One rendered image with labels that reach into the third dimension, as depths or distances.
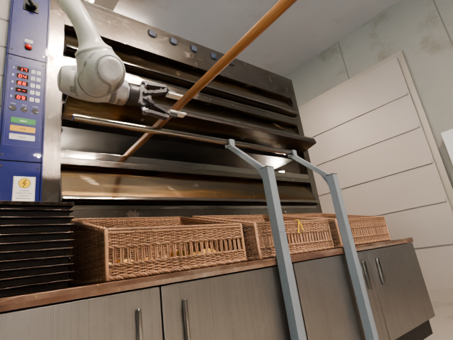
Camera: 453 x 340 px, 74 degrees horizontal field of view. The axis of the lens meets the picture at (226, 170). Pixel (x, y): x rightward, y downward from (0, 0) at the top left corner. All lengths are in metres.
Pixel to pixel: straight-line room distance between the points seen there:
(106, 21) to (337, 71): 3.70
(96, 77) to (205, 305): 0.75
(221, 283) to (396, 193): 3.41
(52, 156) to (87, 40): 0.72
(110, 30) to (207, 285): 1.53
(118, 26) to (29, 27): 0.49
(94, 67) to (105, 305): 0.62
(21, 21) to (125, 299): 1.39
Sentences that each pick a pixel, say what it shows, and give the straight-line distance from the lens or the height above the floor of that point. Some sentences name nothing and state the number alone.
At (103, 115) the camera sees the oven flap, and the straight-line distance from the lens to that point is 1.66.
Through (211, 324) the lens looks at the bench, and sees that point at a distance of 1.08.
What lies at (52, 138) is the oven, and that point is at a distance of 1.58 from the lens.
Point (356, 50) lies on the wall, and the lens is 5.02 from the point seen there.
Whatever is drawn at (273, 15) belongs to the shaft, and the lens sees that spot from 0.89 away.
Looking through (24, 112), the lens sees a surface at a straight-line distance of 1.59.
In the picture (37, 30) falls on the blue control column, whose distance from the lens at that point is 1.84.
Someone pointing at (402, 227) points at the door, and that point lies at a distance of 4.25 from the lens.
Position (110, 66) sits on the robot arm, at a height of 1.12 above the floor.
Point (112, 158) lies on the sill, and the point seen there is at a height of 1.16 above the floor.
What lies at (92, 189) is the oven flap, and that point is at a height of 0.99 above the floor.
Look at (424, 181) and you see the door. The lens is 4.18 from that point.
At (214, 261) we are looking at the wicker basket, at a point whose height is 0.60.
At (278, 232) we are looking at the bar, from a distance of 1.24.
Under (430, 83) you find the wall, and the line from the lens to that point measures 4.45.
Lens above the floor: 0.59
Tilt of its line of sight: 17 degrees up
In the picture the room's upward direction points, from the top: 8 degrees counter-clockwise
